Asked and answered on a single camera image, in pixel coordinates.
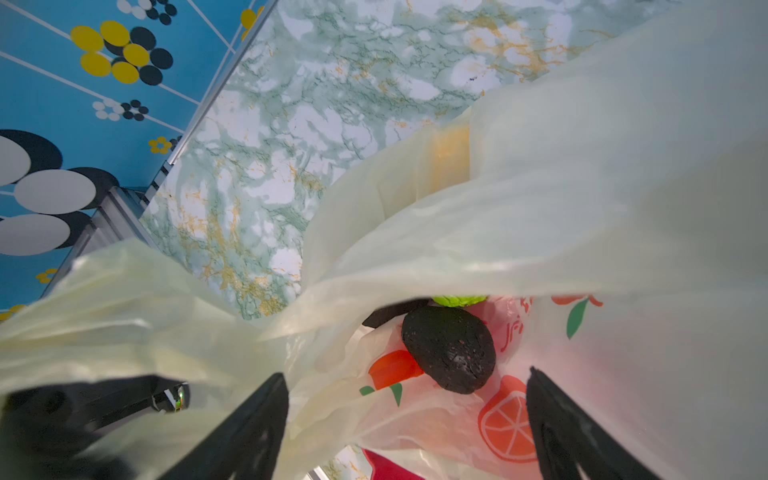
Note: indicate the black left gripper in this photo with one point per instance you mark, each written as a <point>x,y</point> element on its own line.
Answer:
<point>47,430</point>

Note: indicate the green lime fruit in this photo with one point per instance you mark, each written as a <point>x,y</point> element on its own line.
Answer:
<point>458,301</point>

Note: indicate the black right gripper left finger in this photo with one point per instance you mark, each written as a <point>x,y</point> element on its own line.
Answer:
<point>246,444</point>

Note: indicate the dark avocado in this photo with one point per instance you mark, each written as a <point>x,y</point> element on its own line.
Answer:
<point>452,346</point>

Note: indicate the red flower-shaped plate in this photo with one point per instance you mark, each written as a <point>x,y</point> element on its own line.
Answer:
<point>384,469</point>

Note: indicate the yellowish printed plastic bag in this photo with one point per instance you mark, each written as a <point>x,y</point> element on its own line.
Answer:
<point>614,212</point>

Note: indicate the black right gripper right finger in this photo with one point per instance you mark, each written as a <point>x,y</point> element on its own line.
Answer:
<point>569,443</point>

